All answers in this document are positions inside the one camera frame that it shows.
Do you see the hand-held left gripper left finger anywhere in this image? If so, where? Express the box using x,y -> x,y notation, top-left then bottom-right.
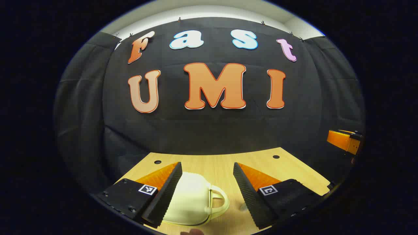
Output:
96,162 -> 183,229

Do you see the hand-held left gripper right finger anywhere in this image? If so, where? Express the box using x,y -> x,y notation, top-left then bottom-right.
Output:
233,162 -> 322,230

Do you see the pale yellow suitcase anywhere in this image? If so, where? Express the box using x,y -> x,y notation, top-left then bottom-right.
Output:
162,172 -> 230,226

